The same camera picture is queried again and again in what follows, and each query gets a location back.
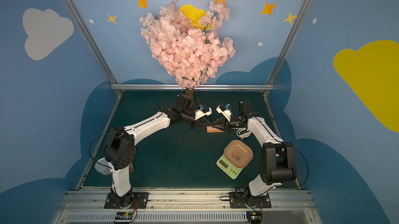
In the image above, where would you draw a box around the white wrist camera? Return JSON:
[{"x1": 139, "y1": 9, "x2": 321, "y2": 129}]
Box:
[
  {"x1": 194, "y1": 104, "x2": 212, "y2": 120},
  {"x1": 216, "y1": 103, "x2": 232, "y2": 122}
]

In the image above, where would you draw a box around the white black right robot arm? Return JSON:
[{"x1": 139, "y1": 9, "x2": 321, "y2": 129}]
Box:
[{"x1": 212, "y1": 100, "x2": 297, "y2": 197}]

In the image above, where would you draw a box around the right aluminium corner post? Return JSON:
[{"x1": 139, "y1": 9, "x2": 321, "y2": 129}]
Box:
[{"x1": 262, "y1": 0, "x2": 314, "y2": 99}]

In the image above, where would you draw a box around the pink white power strip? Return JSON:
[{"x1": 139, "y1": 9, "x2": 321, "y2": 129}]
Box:
[{"x1": 207, "y1": 126, "x2": 224, "y2": 133}]

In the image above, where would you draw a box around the green electronic kitchen scale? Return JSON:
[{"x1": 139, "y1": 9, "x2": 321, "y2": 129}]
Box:
[{"x1": 216, "y1": 155, "x2": 243, "y2": 180}]

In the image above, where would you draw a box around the right side aluminium table rail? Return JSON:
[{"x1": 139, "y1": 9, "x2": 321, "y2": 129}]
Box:
[{"x1": 265, "y1": 92, "x2": 309, "y2": 190}]

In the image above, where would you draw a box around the aluminium table rail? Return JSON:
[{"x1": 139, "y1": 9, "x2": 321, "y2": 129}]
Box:
[
  {"x1": 75, "y1": 96, "x2": 122, "y2": 190},
  {"x1": 265, "y1": 92, "x2": 309, "y2": 190}
]

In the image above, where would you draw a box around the brown slotted spatula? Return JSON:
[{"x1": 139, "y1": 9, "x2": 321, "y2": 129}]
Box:
[{"x1": 129, "y1": 162, "x2": 135, "y2": 173}]

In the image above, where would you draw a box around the horizontal aluminium back rail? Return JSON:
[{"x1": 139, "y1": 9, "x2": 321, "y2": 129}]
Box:
[{"x1": 110, "y1": 83, "x2": 275, "y2": 92}]

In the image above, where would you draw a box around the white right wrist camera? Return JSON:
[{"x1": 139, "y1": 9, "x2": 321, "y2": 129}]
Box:
[{"x1": 216, "y1": 103, "x2": 232, "y2": 122}]

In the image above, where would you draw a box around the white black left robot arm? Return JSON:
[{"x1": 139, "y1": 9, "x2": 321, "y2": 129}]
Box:
[{"x1": 103, "y1": 95, "x2": 213, "y2": 200}]

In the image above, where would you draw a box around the pink square panda bowl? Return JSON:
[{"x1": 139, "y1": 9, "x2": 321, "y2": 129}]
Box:
[{"x1": 223, "y1": 140, "x2": 254, "y2": 168}]

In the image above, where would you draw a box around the left aluminium corner post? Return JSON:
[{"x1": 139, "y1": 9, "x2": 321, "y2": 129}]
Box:
[{"x1": 62, "y1": 0, "x2": 117, "y2": 85}]

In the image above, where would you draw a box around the left side aluminium table rail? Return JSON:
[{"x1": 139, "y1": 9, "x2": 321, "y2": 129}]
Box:
[{"x1": 75, "y1": 96, "x2": 122, "y2": 190}]

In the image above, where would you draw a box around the aluminium corner post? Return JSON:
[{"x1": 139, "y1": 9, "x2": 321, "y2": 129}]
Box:
[
  {"x1": 62, "y1": 0, "x2": 117, "y2": 85},
  {"x1": 262, "y1": 0, "x2": 314, "y2": 99}
]

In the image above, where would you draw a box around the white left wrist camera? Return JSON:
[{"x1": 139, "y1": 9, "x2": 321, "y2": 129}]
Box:
[{"x1": 194, "y1": 104, "x2": 212, "y2": 120}]

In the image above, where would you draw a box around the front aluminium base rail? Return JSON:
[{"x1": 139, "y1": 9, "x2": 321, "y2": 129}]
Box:
[{"x1": 52, "y1": 188, "x2": 322, "y2": 224}]

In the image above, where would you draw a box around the pink blossom artificial tree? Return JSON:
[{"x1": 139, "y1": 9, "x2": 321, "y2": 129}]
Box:
[{"x1": 139, "y1": 0, "x2": 236, "y2": 89}]

